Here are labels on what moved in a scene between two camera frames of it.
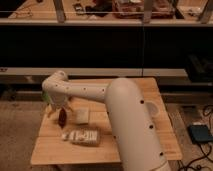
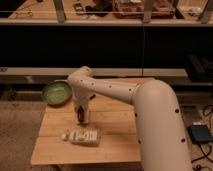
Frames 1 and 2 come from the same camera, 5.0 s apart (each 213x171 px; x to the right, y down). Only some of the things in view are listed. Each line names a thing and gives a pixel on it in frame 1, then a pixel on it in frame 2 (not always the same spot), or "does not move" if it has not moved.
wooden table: (82, 134) does not move
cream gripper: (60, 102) -> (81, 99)
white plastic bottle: (82, 137) does not move
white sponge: (82, 115) does not move
